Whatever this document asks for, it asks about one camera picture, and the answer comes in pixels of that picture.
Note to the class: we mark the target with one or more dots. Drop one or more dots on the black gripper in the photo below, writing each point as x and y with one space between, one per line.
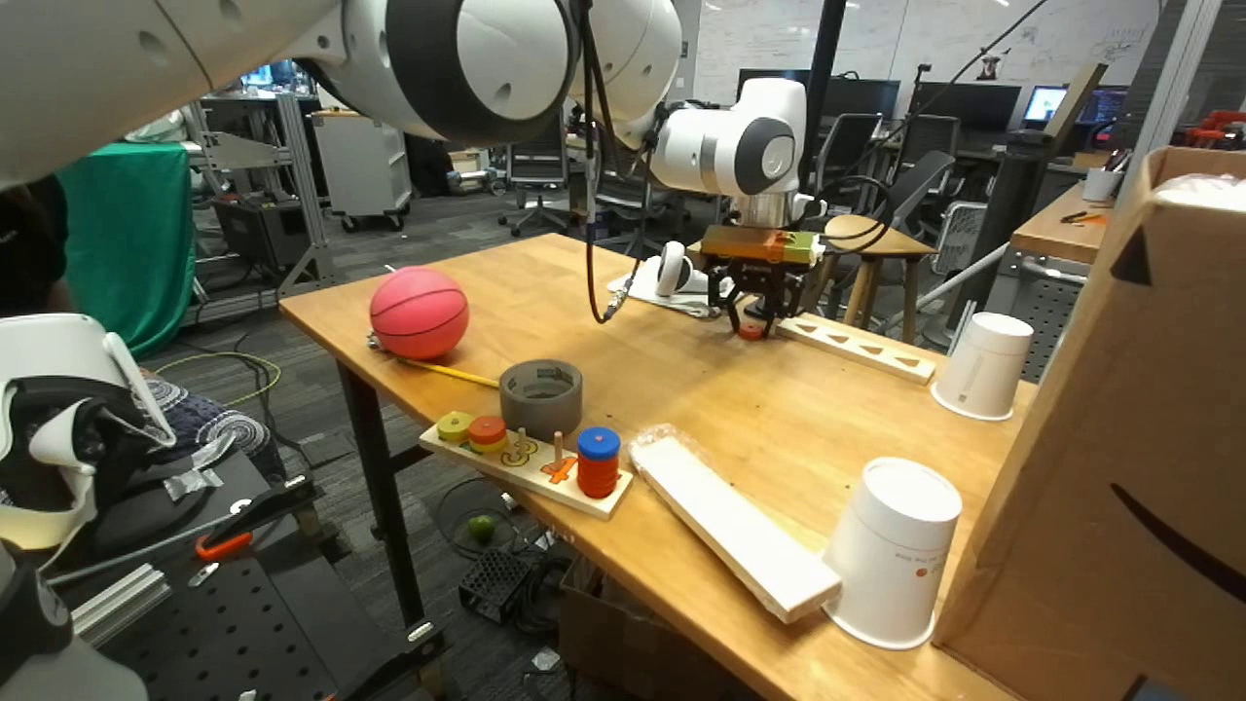
771 286

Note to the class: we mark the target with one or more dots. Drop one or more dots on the orange disc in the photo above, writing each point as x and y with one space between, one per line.
487 433
754 330

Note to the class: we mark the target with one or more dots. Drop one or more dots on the blue disc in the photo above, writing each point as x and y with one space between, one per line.
596 441

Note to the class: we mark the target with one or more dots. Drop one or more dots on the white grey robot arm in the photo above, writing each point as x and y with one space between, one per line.
466 71

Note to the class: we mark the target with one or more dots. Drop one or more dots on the red stacked discs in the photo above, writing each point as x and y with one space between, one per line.
596 478

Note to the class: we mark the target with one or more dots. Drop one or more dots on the wooden peg rack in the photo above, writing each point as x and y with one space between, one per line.
530 464

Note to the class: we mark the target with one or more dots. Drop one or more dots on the far white paper cup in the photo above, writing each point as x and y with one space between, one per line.
983 372

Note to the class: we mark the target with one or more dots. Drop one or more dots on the white paper cup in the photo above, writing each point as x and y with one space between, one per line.
889 552
983 372

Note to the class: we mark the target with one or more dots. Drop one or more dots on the orange disc on rack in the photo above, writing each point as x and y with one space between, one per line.
487 433

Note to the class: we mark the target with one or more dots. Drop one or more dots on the green disc on rack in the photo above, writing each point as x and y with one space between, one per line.
452 426

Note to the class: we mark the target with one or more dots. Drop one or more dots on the white cloth pad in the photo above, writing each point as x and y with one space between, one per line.
643 286

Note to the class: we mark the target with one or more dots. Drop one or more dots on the wooden stool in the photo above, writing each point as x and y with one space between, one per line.
873 242

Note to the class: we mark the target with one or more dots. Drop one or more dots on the wooden slotted board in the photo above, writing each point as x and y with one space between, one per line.
861 346

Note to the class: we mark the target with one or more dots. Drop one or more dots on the grey tape roll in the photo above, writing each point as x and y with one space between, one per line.
542 398

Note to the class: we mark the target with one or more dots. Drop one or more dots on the white flat tray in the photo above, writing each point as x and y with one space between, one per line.
754 546

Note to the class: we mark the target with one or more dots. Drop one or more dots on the near white paper cup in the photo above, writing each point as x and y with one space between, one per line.
889 552

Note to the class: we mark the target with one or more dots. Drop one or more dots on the yellow pencil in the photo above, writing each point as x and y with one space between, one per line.
434 368

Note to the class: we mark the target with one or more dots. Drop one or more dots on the pink basketball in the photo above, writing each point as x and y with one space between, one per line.
417 315

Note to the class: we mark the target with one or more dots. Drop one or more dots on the cardboard box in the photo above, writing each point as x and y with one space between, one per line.
1113 555

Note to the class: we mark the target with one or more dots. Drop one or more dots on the green cloth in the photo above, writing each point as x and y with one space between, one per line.
131 250

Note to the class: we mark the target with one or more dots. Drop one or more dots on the white VR headset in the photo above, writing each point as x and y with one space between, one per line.
74 426

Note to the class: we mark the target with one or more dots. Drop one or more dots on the black camera stand pole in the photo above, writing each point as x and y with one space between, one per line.
818 81

